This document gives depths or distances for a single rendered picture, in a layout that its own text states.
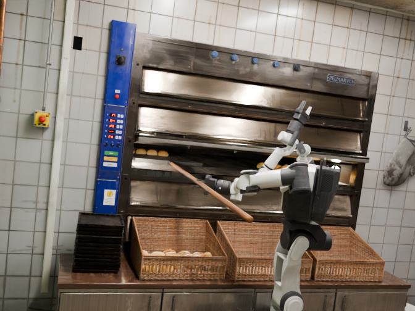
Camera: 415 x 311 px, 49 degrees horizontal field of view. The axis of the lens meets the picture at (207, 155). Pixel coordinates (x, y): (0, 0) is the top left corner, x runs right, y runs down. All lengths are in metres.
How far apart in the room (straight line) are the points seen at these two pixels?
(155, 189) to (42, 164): 0.78
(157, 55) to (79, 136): 0.76
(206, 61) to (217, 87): 0.20
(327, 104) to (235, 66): 0.80
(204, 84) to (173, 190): 0.79
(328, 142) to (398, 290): 1.19
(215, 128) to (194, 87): 0.33
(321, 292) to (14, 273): 2.04
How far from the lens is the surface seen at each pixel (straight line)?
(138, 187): 3.23
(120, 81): 3.11
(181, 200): 3.29
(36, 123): 3.06
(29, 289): 3.39
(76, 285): 2.78
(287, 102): 3.49
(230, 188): 2.68
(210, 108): 3.28
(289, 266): 2.60
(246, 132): 3.36
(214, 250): 3.18
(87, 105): 3.13
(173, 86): 3.20
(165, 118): 3.20
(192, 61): 3.26
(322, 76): 3.66
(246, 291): 3.04
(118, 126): 3.12
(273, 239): 3.55
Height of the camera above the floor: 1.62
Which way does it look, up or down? 5 degrees down
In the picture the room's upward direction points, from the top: 7 degrees clockwise
